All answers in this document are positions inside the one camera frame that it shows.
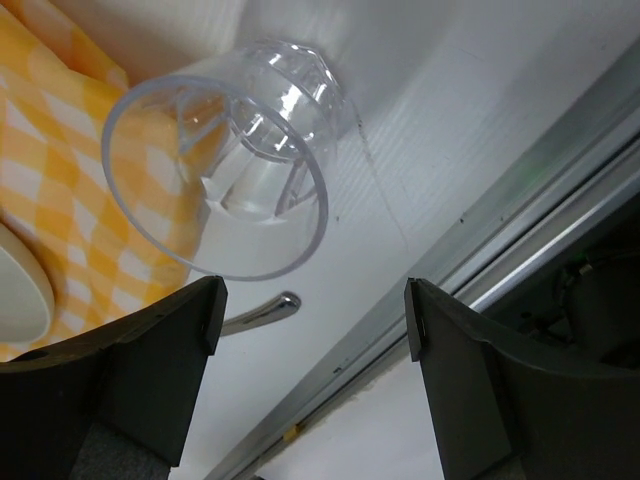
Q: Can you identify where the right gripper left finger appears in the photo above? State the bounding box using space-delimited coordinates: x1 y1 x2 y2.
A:
1 276 227 479

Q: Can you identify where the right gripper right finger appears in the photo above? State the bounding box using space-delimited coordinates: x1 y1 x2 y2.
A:
404 279 639 479

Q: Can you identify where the cream round plate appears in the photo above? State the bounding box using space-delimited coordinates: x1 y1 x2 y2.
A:
0 225 55 343

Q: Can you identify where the silver table knife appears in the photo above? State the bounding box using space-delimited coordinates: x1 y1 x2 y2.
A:
221 291 302 337

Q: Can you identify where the clear plastic cup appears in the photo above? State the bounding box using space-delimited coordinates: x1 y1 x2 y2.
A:
101 40 344 281

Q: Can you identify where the yellow white checkered cloth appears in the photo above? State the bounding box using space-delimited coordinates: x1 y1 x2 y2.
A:
1 1 187 345

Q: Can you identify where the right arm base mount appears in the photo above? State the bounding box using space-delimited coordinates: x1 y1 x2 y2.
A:
484 196 639 370

